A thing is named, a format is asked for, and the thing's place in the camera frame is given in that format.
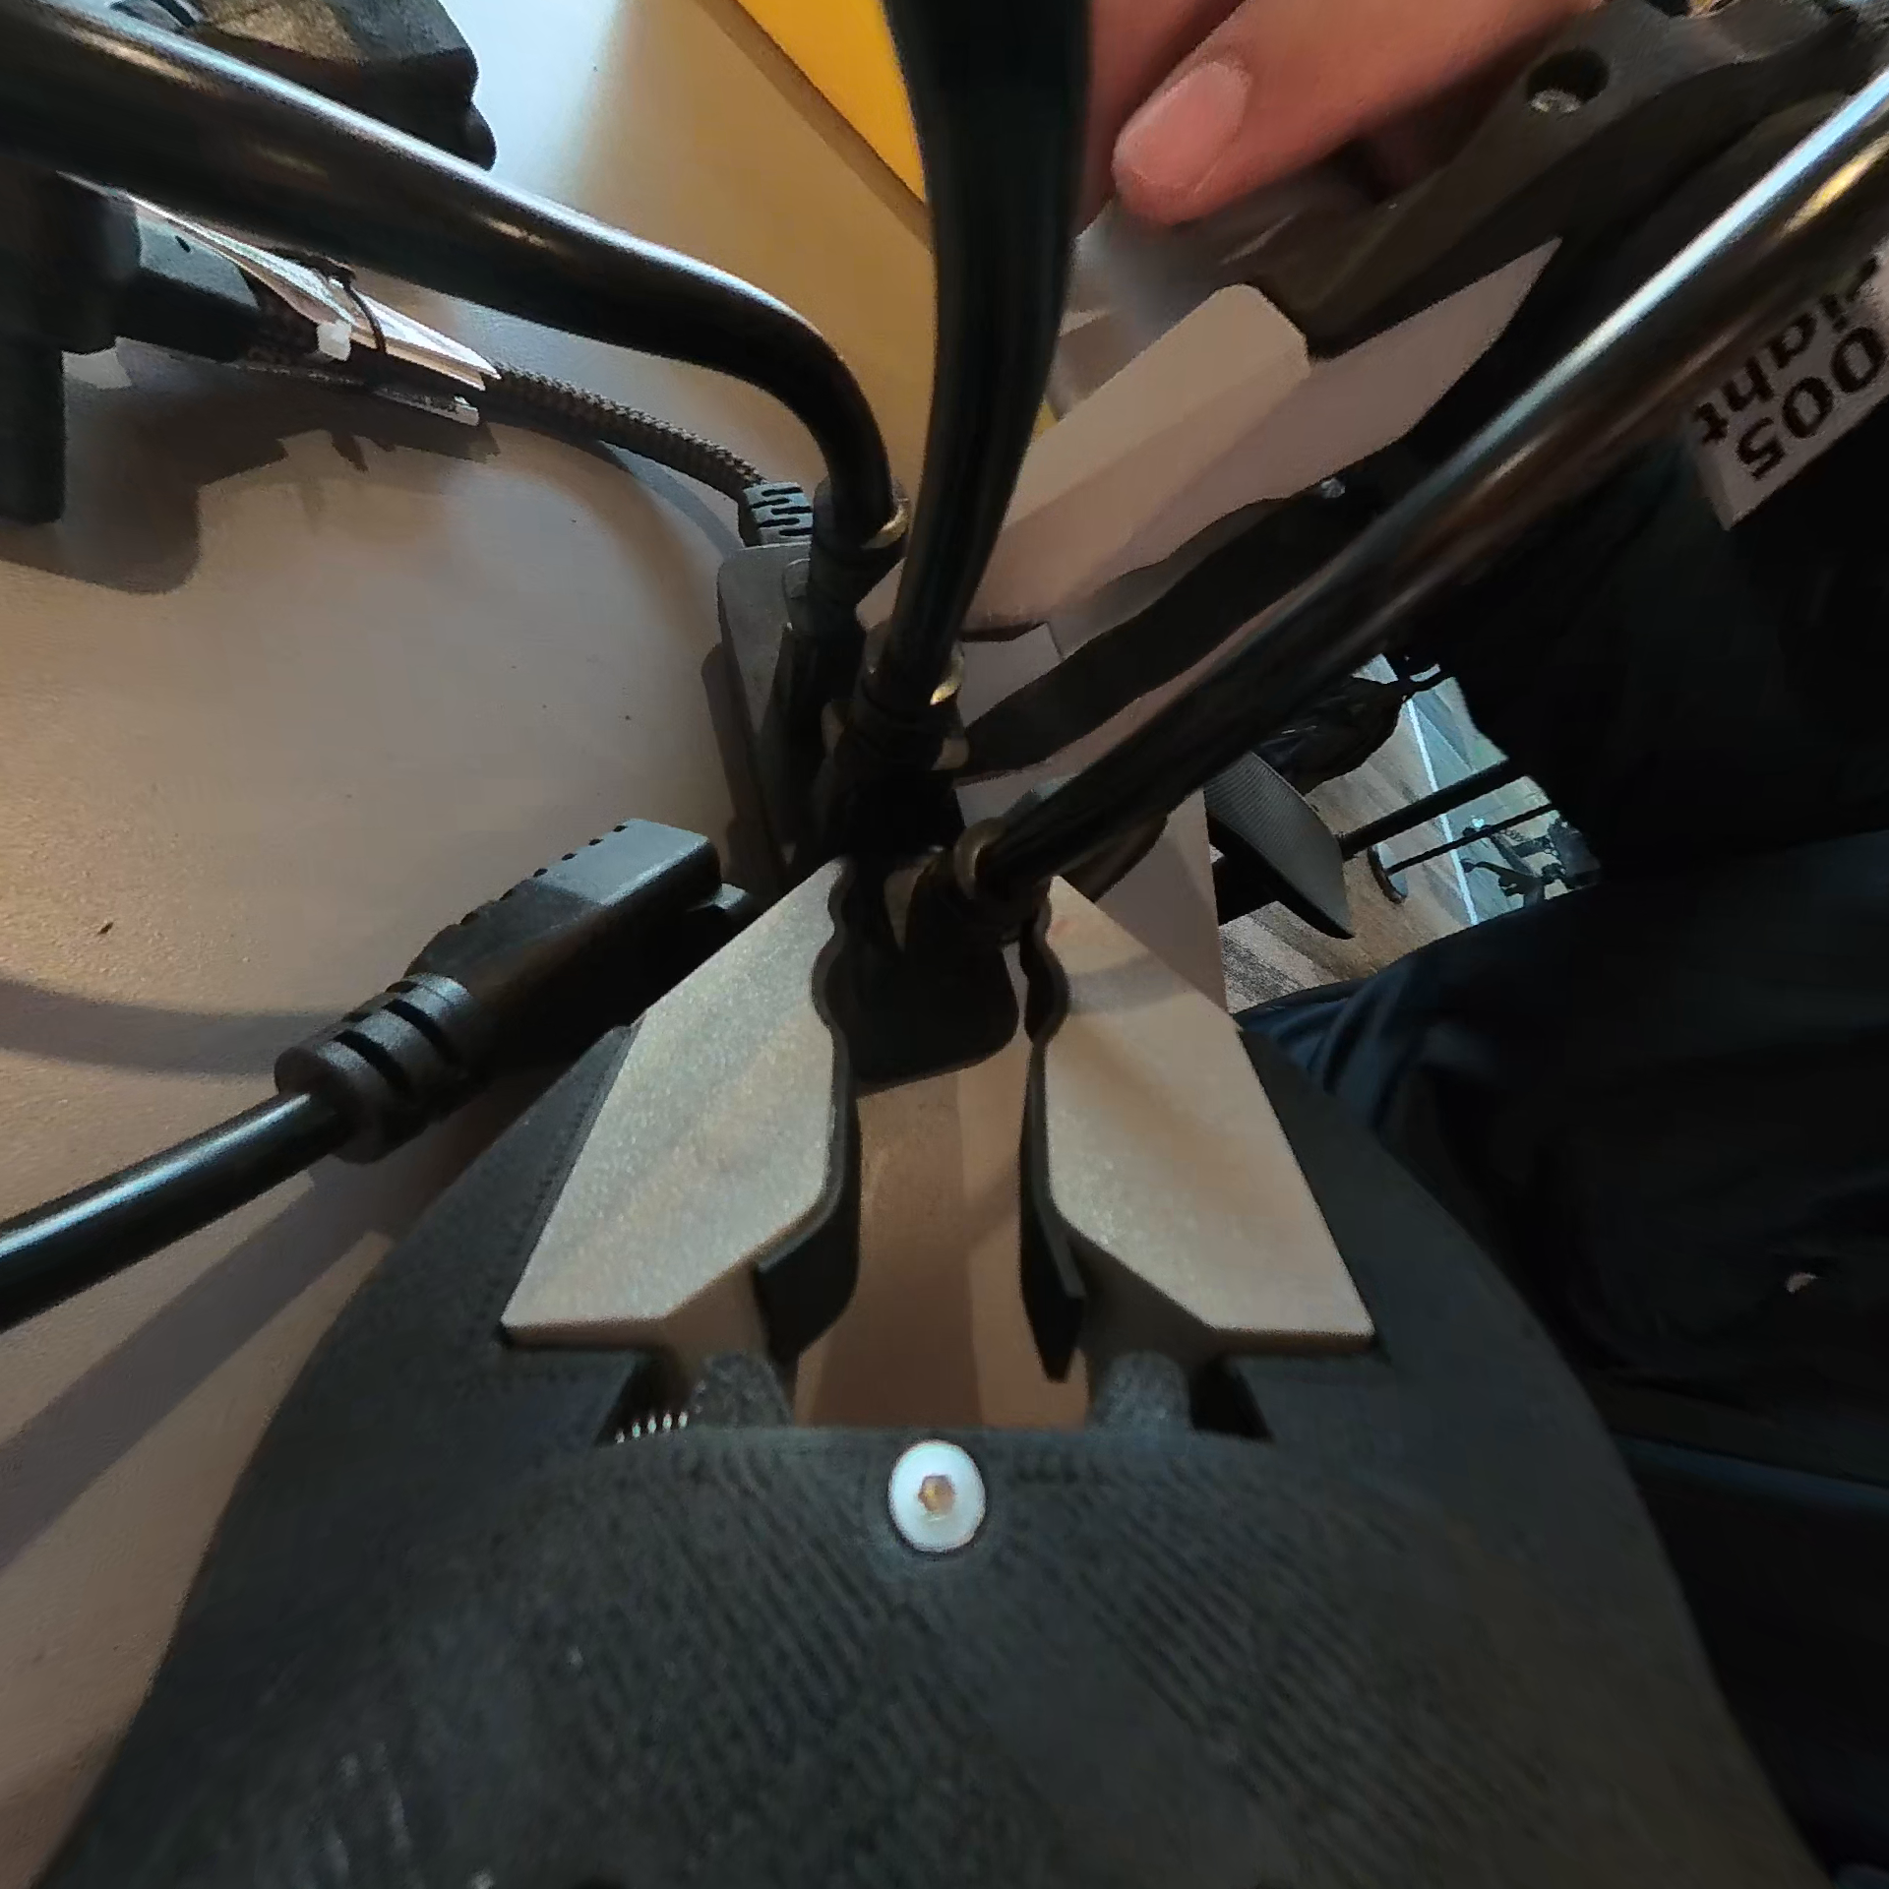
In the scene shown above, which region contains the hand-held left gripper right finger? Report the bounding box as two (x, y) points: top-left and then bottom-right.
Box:
(1019, 889), (1377, 1385)

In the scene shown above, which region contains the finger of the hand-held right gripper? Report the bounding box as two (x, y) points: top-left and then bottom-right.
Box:
(941, 240), (1591, 771)

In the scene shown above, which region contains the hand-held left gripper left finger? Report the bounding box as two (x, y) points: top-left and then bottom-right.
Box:
(499, 859), (866, 1357)

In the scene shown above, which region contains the person's right hand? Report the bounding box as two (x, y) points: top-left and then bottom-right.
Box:
(1088, 0), (1605, 230)

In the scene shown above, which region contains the black office chair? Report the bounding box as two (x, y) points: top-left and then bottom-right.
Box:
(1207, 650), (1603, 942)

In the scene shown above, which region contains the yellow panel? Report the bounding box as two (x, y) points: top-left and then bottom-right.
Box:
(733, 0), (934, 201)

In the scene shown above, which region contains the black cable with moulded connector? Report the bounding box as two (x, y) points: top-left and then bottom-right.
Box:
(0, 817), (751, 1333)

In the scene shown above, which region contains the braided cable with black plug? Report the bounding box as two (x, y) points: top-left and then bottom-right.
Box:
(0, 155), (815, 551)

